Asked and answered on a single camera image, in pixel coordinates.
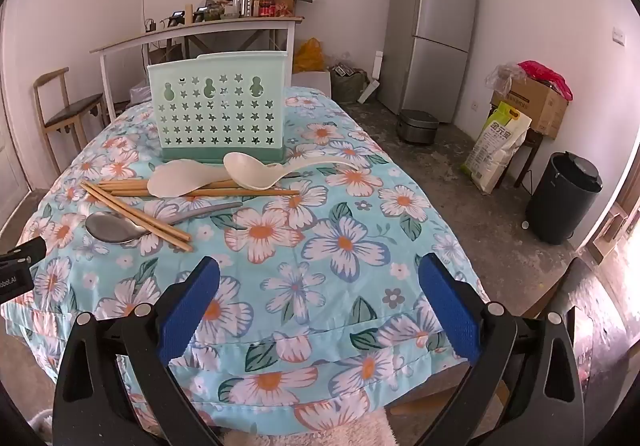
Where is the dark wooden stool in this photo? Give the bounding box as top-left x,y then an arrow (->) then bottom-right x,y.
515,129 -> 543,187

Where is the green perforated utensil holder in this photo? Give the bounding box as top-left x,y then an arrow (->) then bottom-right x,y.
146,51 -> 290,164

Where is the dark grey rice cooker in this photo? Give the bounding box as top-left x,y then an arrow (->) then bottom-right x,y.
397,109 -> 441,144

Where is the long white carton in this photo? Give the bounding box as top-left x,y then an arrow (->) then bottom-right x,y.
357,51 -> 383,104

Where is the blue floral blanket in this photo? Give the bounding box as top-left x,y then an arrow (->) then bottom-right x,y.
0,86 -> 491,437

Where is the yellow plastic bag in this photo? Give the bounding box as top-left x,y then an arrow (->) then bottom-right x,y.
292,38 -> 326,74

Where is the white box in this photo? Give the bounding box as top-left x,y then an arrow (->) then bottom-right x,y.
292,71 -> 333,100

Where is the white rice paddle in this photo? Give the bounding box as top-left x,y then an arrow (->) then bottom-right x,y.
146,159 -> 241,198

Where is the clear plastic bag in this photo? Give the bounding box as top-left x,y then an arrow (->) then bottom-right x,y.
485,64 -> 526,92

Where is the wooden chair with dark seat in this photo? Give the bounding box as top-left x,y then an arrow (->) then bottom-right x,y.
32,67 -> 108,174

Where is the white and green rice bag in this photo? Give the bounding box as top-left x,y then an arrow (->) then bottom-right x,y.
460,101 -> 533,194

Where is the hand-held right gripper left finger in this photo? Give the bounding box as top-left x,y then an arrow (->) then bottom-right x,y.
52,255 -> 223,446

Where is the brown cardboard box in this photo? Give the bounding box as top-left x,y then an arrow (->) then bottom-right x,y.
490,76 -> 569,139

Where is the black trash can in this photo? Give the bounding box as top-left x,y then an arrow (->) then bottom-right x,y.
525,152 -> 603,245

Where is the red plastic bag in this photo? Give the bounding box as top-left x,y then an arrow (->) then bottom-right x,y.
517,60 -> 574,101

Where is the silver refrigerator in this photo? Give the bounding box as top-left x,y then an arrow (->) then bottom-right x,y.
377,0 -> 479,123

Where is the white plastic ladle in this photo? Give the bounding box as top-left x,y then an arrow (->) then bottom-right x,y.
223,152 -> 361,190

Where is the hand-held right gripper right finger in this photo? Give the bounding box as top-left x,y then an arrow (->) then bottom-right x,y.
417,252 -> 588,446

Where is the white table with wooden top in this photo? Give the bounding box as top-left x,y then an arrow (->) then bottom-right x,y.
90,16 -> 305,127

